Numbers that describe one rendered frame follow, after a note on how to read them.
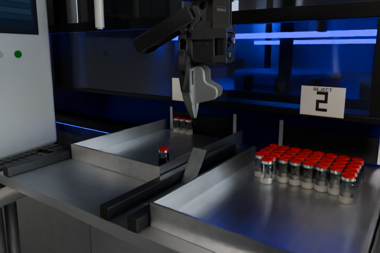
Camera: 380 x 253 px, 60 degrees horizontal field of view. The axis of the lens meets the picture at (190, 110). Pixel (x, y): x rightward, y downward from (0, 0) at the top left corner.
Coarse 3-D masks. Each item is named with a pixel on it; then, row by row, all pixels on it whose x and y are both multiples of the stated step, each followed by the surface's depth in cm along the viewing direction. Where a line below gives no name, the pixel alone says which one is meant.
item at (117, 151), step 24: (72, 144) 73; (96, 144) 79; (120, 144) 85; (144, 144) 85; (168, 144) 85; (192, 144) 85; (216, 144) 75; (120, 168) 65; (144, 168) 61; (168, 168) 61
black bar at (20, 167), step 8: (56, 152) 72; (64, 152) 73; (24, 160) 67; (32, 160) 67; (40, 160) 68; (48, 160) 70; (56, 160) 71; (8, 168) 63; (16, 168) 64; (24, 168) 65; (32, 168) 67; (8, 176) 63
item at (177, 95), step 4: (172, 80) 87; (176, 80) 86; (172, 84) 87; (176, 84) 86; (172, 88) 87; (176, 88) 87; (172, 92) 88; (176, 92) 87; (180, 92) 86; (172, 96) 88; (176, 96) 87; (180, 96) 86; (176, 100) 87; (180, 100) 86
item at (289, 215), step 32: (192, 192) 53; (224, 192) 56; (256, 192) 56; (288, 192) 56; (320, 192) 56; (160, 224) 45; (192, 224) 41; (224, 224) 46; (256, 224) 46; (288, 224) 46; (320, 224) 46; (352, 224) 46
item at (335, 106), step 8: (304, 88) 68; (312, 88) 67; (320, 88) 66; (328, 88) 65; (336, 88) 64; (344, 88) 63; (304, 96) 68; (312, 96) 67; (320, 96) 66; (328, 96) 65; (336, 96) 64; (344, 96) 63; (304, 104) 68; (312, 104) 67; (320, 104) 66; (328, 104) 65; (336, 104) 64; (304, 112) 68; (312, 112) 67; (320, 112) 66; (328, 112) 66; (336, 112) 65
